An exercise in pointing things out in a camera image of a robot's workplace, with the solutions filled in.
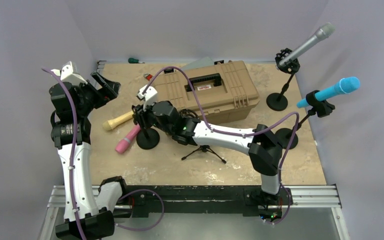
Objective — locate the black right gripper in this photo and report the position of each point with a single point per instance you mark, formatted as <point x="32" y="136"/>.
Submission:
<point x="141" y="116"/>

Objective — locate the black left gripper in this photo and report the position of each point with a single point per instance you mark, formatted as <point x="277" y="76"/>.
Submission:
<point x="107" y="92"/>

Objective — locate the black stand for cream microphone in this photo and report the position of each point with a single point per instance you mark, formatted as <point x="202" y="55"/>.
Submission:
<point x="147" y="139"/>

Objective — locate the cream yellow microphone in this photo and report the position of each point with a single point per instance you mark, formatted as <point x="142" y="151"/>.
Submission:
<point x="115" y="122"/>

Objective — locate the silver microphone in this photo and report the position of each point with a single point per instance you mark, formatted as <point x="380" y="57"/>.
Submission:
<point x="320" y="34"/>

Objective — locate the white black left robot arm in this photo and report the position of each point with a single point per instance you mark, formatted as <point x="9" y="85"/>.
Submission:
<point x="86" y="217"/>

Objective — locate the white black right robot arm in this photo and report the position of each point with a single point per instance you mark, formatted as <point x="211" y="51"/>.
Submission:
<point x="260" y="144"/>

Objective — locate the pink microphone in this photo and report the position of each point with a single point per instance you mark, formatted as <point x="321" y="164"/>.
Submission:
<point x="125" y="142"/>

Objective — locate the black clip stand for blue microphone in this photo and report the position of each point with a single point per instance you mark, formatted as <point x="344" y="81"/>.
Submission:
<point x="321" y="108"/>

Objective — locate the blue microphone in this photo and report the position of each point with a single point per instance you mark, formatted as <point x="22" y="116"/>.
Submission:
<point x="344" y="86"/>

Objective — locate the red small tool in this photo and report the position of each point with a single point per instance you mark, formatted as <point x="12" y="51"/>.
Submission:
<point x="148" y="76"/>

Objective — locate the grey flat sheet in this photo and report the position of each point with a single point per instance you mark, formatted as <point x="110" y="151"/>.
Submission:
<point x="200" y="63"/>

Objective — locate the tan plastic tool case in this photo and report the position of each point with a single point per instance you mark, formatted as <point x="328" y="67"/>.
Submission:
<point x="222" y="92"/>

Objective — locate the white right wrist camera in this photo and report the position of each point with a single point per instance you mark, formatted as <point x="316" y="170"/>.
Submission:
<point x="148" y="95"/>

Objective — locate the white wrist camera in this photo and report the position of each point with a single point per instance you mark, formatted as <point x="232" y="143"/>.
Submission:
<point x="148" y="95"/>
<point x="69" y="73"/>

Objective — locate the green screwdriver handle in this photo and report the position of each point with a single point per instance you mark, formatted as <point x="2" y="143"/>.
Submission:
<point x="132" y="60"/>

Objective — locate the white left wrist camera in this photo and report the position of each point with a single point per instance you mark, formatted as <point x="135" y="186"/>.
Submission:
<point x="69" y="73"/>

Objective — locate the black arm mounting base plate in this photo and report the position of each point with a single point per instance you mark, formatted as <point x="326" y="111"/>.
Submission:
<point x="246" y="200"/>

